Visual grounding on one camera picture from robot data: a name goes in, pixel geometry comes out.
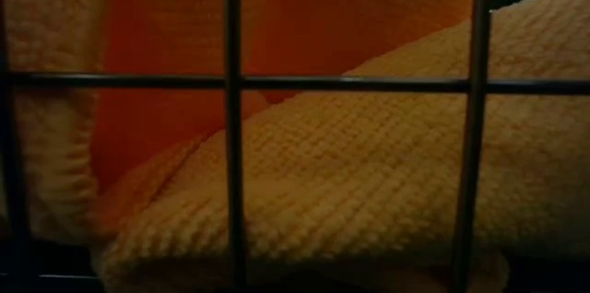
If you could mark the orange microfiber towel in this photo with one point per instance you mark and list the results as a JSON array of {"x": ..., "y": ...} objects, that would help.
[
  {"x": 184, "y": 30},
  {"x": 369, "y": 168},
  {"x": 50, "y": 30}
]

